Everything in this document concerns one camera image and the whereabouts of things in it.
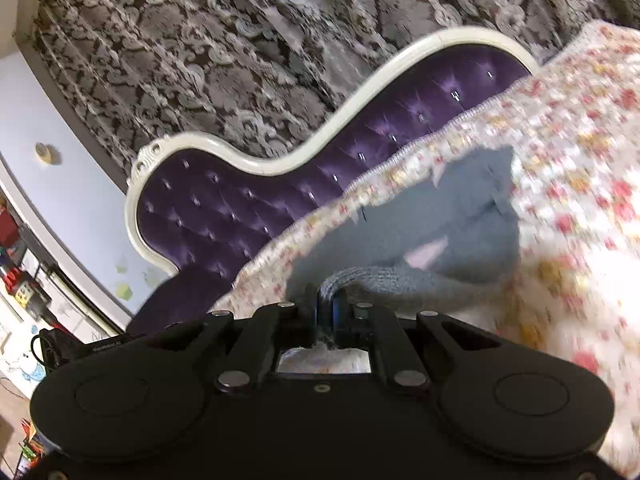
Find grey knit sweater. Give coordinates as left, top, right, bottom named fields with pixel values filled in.
left=286, top=148, right=520, bottom=316

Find purple tufted white-framed headboard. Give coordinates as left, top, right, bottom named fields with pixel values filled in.
left=125, top=26, right=539, bottom=335

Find cluttered shelf items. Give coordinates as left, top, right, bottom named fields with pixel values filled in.
left=1, top=196, right=58, bottom=327

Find floral bed sheet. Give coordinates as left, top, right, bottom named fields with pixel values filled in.
left=217, top=21, right=639, bottom=478

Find grey damask curtain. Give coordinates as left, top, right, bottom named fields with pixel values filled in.
left=32, top=0, right=639, bottom=175

